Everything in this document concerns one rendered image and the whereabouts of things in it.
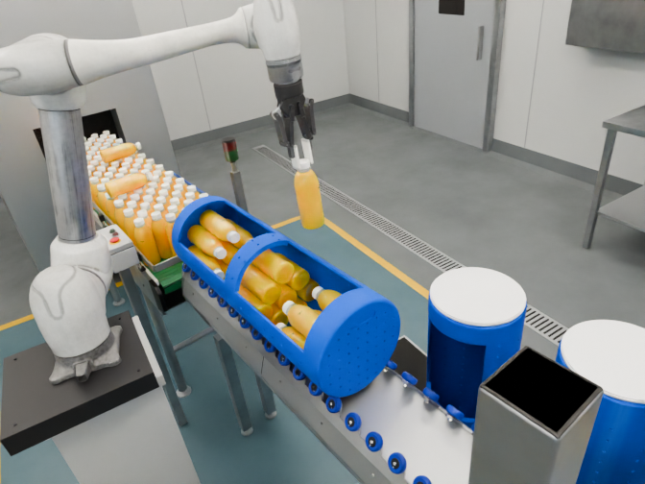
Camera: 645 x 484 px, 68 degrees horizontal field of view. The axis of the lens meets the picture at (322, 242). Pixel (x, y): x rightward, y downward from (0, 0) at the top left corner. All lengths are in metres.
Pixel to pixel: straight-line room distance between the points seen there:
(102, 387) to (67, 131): 0.67
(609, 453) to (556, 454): 1.11
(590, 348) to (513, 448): 1.05
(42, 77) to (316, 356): 0.87
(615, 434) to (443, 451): 0.41
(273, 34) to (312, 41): 5.53
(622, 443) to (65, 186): 1.56
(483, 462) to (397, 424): 0.90
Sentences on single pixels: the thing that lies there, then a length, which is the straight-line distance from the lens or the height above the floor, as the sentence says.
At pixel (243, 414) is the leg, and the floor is 0.15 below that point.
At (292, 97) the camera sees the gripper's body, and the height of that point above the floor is 1.65.
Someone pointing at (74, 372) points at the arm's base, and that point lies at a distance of 1.49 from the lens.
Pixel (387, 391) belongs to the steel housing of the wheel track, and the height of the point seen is 0.93.
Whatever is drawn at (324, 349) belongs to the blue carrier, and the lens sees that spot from 1.15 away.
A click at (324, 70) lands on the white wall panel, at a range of 6.89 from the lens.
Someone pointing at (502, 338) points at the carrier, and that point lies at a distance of 1.48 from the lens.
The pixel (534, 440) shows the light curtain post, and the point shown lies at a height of 1.69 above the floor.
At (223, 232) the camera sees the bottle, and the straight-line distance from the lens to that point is 1.67.
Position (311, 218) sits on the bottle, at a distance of 1.40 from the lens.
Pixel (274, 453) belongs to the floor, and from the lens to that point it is 2.43.
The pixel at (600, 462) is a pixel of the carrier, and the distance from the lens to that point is 1.51.
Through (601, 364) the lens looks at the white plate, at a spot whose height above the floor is 1.04.
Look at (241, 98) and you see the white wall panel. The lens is 6.39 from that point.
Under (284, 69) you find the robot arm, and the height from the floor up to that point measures 1.72.
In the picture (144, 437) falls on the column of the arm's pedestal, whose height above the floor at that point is 0.80.
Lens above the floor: 1.97
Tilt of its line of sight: 32 degrees down
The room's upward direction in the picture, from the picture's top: 7 degrees counter-clockwise
